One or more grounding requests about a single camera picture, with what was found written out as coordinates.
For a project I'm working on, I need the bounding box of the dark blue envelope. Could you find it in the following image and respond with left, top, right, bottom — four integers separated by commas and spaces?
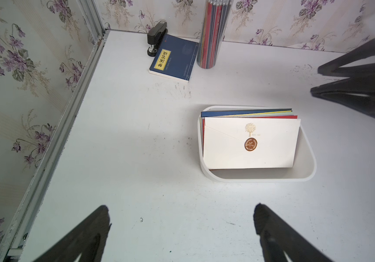
201, 109, 292, 117

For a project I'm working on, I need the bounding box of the white plastic storage box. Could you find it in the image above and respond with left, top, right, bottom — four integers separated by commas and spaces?
197, 105, 317, 183

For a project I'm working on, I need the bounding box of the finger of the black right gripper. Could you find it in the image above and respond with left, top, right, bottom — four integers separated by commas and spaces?
310, 77, 375, 119
317, 39, 375, 78

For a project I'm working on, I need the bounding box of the dark blue book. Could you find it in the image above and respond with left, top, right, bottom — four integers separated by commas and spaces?
148, 34, 199, 83

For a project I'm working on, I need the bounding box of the black stapler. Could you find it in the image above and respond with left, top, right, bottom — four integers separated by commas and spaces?
147, 21, 168, 57

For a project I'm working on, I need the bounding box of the yellow envelope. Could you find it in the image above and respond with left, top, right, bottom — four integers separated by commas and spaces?
226, 110, 293, 117

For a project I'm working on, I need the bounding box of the white cream envelope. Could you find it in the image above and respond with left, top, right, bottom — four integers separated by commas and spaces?
202, 116, 302, 170

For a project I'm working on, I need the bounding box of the blue-lidded pencil tube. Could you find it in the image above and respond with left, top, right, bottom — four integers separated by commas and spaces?
196, 0, 232, 69

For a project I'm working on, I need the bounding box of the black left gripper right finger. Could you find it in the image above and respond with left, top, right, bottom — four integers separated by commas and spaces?
254, 204, 331, 262

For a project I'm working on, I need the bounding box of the white red-striped envelope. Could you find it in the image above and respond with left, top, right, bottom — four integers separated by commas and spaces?
201, 114, 299, 158

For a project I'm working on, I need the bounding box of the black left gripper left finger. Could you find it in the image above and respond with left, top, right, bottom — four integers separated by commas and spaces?
36, 205, 111, 262

